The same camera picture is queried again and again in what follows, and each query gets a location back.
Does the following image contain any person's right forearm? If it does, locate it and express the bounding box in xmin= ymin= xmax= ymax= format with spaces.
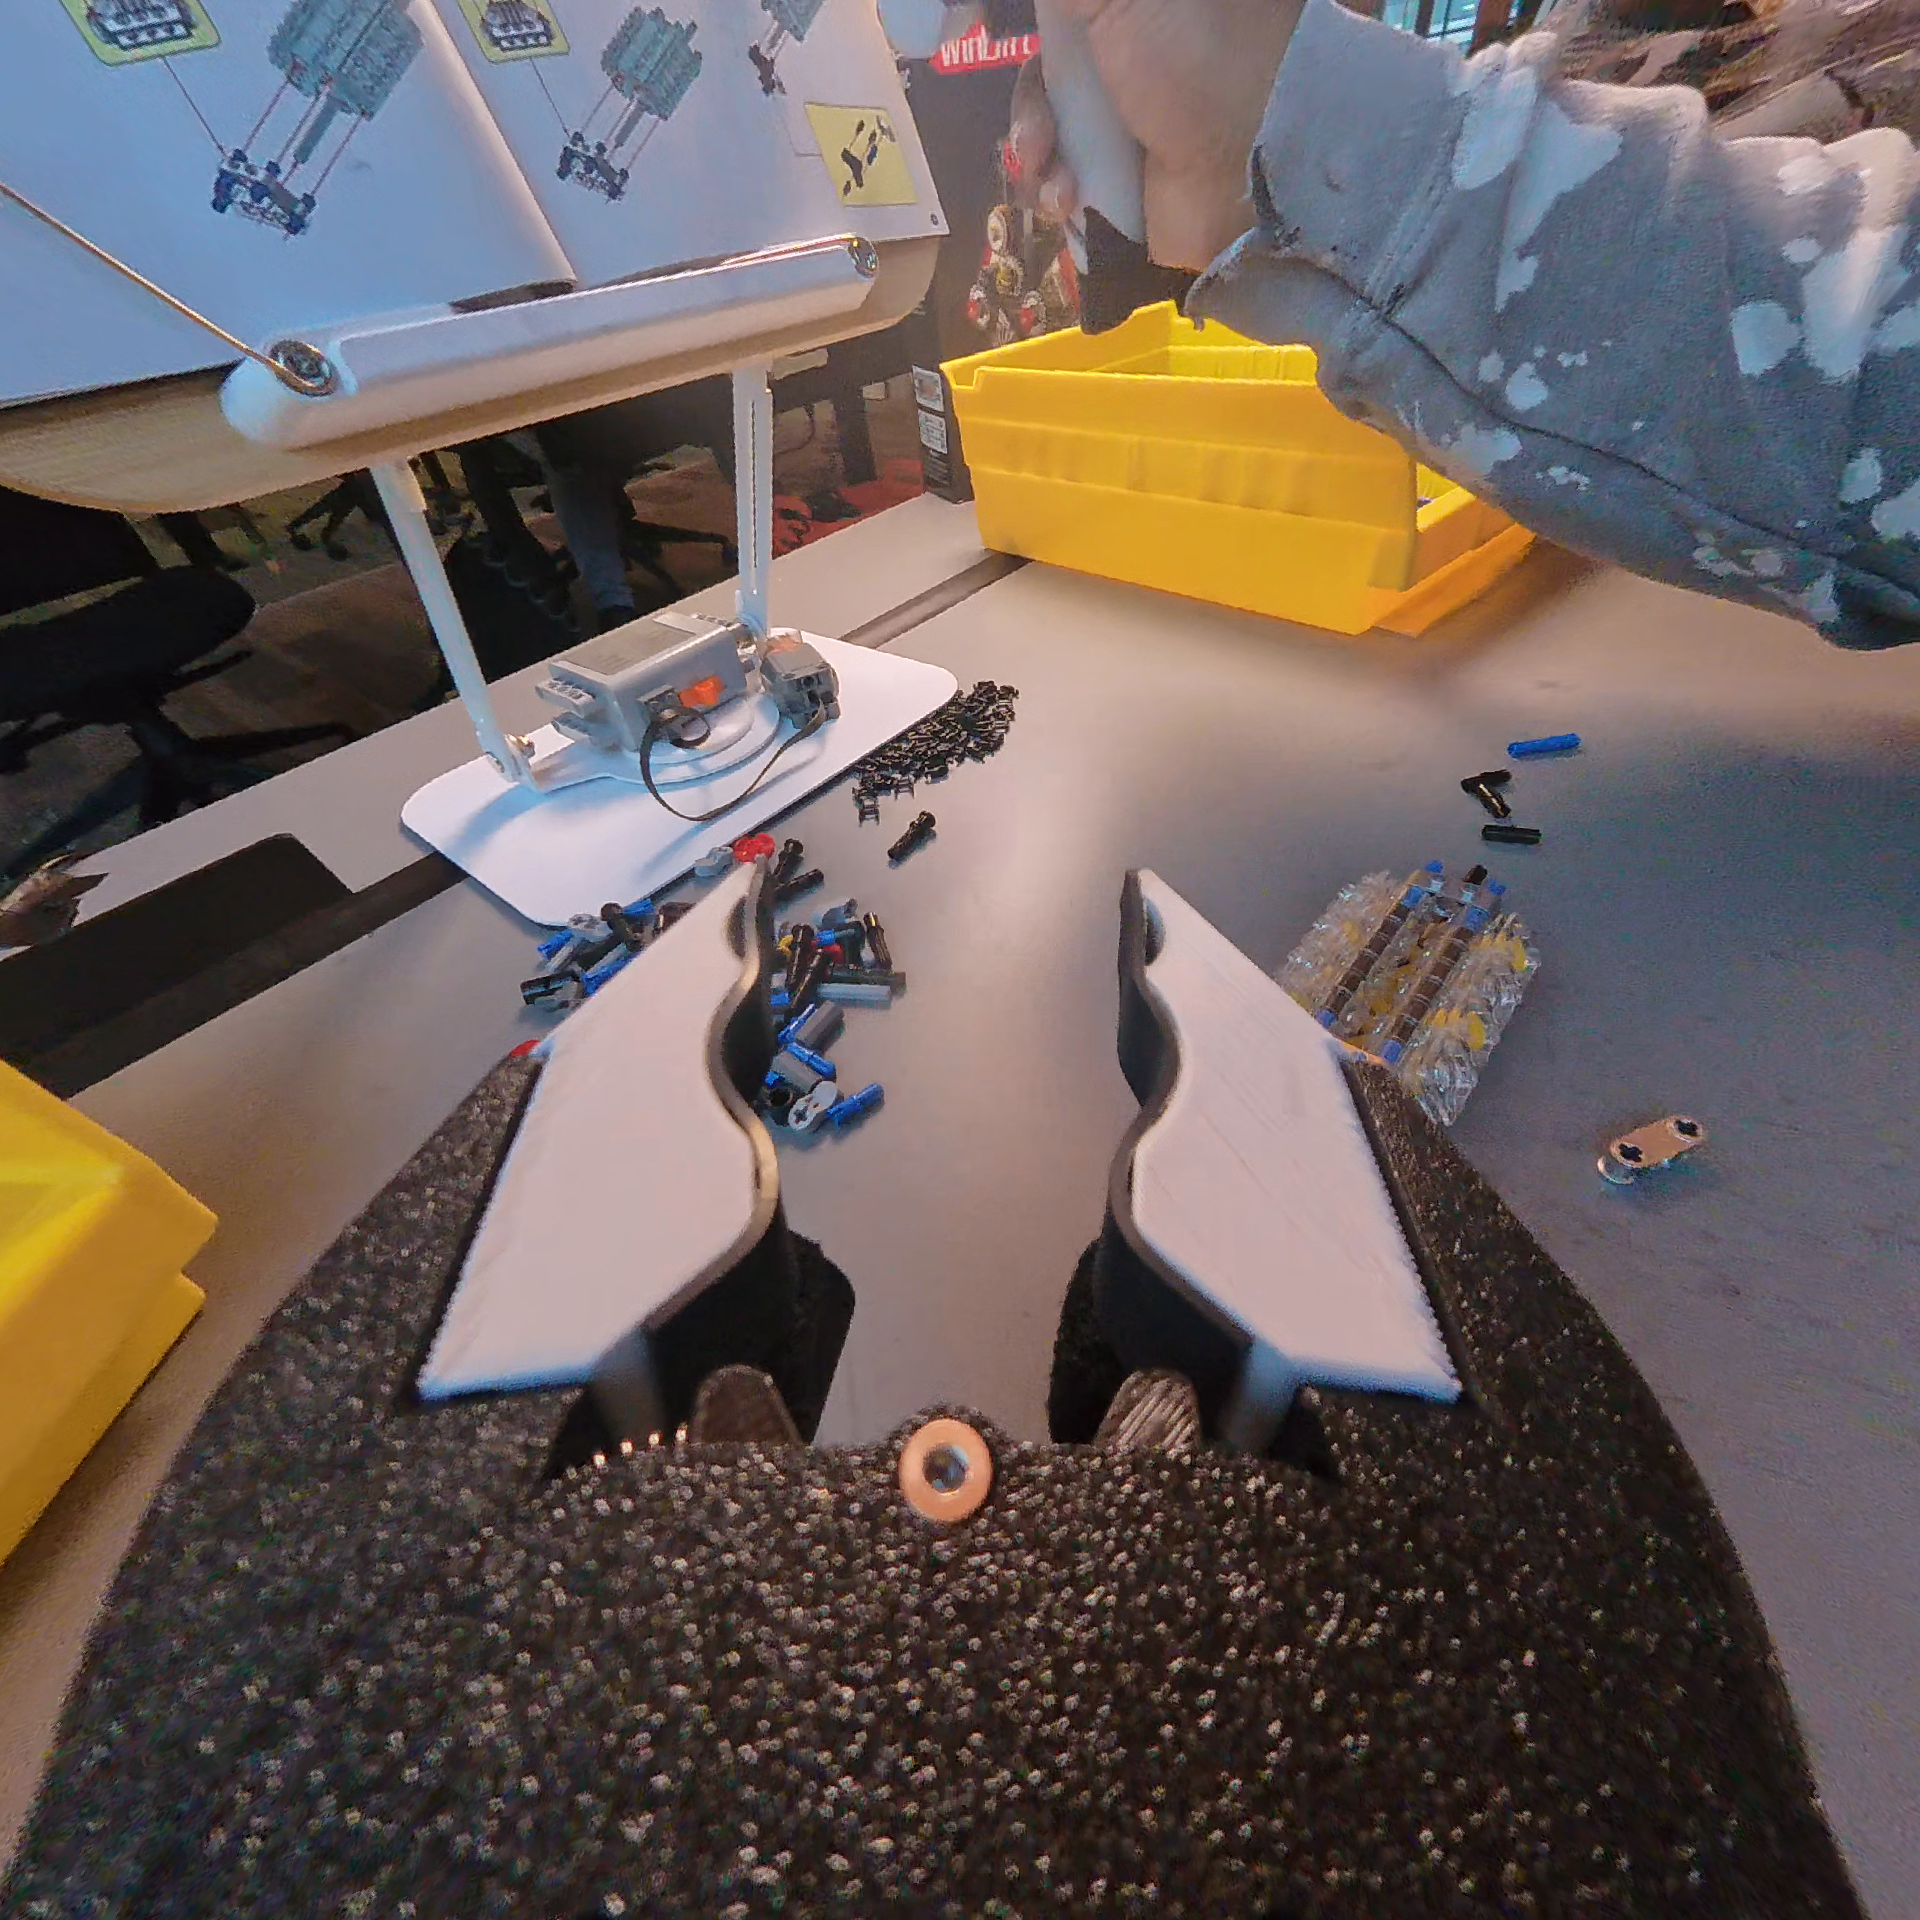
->
xmin=1186 ymin=0 xmax=1920 ymax=646

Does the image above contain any yellow plastic bin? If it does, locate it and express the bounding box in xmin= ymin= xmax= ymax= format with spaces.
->
xmin=0 ymin=1066 xmax=223 ymax=1569
xmin=940 ymin=301 xmax=1538 ymax=638

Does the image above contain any heap of black pins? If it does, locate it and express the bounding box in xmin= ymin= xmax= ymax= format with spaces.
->
xmin=851 ymin=682 xmax=1021 ymax=818

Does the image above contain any black office chair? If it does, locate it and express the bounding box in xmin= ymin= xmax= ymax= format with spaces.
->
xmin=0 ymin=497 xmax=257 ymax=841

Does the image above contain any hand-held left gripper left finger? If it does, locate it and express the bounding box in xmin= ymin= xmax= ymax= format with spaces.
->
xmin=417 ymin=863 xmax=858 ymax=1413

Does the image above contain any grey battery box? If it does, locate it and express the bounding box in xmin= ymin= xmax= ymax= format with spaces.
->
xmin=535 ymin=610 xmax=759 ymax=753

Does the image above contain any colourful printed box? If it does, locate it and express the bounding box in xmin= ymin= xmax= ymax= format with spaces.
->
xmin=901 ymin=0 xmax=1098 ymax=348

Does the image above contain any pile of mixed brick parts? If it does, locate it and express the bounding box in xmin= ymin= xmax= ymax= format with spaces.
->
xmin=516 ymin=834 xmax=908 ymax=1135

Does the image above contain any black cable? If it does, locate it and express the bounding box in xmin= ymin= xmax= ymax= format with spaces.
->
xmin=637 ymin=707 xmax=827 ymax=820

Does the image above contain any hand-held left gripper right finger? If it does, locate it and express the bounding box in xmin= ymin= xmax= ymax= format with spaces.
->
xmin=1051 ymin=870 xmax=1465 ymax=1413

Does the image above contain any white book stand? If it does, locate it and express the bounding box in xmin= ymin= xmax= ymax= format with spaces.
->
xmin=0 ymin=227 xmax=963 ymax=926

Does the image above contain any transparent brick engine model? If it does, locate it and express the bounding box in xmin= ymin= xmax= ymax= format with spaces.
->
xmin=1276 ymin=863 xmax=1541 ymax=1126

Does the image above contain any small grey holed beam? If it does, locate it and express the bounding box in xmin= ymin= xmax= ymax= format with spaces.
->
xmin=1594 ymin=1114 xmax=1711 ymax=1187

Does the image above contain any small grey motor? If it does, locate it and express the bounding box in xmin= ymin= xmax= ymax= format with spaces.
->
xmin=753 ymin=638 xmax=841 ymax=737

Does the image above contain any grey desk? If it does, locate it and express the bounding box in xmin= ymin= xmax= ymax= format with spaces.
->
xmin=0 ymin=497 xmax=1920 ymax=1920

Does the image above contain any dark cardboard box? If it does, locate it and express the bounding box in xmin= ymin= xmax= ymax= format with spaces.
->
xmin=909 ymin=367 xmax=977 ymax=503

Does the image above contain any instruction booklet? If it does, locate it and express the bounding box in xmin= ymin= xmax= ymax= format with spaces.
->
xmin=0 ymin=0 xmax=946 ymax=407

